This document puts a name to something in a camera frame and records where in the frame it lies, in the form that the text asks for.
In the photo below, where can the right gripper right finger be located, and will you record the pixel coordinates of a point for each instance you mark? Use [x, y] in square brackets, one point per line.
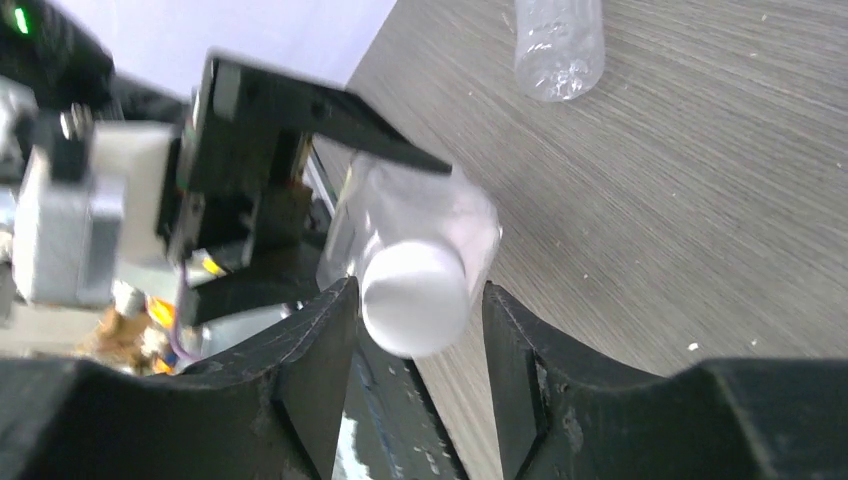
[566, 411]

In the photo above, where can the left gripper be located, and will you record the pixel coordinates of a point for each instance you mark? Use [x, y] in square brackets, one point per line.
[238, 182]

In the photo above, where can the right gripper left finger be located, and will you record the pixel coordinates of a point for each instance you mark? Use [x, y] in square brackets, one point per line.
[267, 408]

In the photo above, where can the fruit label plastic bottle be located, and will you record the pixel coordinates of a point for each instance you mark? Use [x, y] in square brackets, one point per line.
[382, 204]

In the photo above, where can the white bottle cap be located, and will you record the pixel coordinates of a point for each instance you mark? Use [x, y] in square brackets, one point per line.
[415, 298]

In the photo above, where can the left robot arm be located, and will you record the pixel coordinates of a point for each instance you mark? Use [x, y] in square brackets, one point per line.
[54, 72]

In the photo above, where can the clear plastic bottle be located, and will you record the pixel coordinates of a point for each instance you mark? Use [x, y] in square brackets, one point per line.
[560, 48]

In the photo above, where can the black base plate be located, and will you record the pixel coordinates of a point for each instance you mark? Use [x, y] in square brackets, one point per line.
[391, 428]

